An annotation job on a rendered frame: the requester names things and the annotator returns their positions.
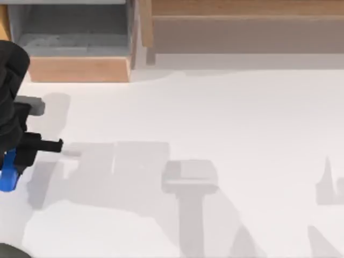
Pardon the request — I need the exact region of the pale wooden drawer front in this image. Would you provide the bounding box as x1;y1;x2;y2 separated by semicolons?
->
26;55;133;83

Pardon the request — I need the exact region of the wooden cupboard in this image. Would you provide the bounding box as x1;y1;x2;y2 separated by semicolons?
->
0;4;12;42

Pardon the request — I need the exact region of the blue stapler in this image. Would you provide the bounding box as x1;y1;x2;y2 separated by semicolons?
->
0;149;22;193

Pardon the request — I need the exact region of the wooden open shelf unit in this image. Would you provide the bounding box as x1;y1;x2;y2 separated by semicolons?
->
136;0;344;66

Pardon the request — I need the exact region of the dark grey rounded object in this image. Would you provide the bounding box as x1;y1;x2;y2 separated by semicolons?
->
0;242;32;258

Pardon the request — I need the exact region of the drawer with grey pierced inside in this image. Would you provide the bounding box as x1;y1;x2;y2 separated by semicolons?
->
7;0;134;83

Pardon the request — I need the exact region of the pale grey rounded box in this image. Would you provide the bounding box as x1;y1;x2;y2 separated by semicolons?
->
13;96;46;117

